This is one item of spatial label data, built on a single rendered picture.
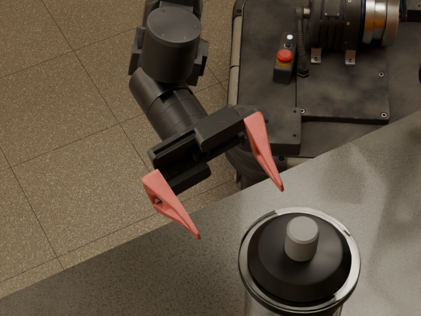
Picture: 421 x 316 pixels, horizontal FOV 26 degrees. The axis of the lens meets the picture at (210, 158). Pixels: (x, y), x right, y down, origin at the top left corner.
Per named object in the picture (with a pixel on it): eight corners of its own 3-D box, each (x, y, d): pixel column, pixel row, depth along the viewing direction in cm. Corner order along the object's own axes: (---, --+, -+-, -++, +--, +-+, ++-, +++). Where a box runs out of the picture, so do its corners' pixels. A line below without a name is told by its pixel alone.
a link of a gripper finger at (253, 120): (297, 160, 89) (250, 96, 94) (235, 197, 88) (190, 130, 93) (304, 193, 95) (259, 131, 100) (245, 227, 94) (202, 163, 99)
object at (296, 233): (366, 295, 80) (376, 256, 75) (270, 328, 78) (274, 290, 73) (322, 214, 86) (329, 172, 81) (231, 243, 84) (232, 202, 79)
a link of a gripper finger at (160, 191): (236, 195, 88) (192, 128, 93) (172, 232, 88) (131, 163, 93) (246, 227, 94) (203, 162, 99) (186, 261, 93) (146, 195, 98)
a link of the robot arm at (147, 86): (166, 84, 106) (121, 94, 103) (175, 39, 101) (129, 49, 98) (193, 125, 102) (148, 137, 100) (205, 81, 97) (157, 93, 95)
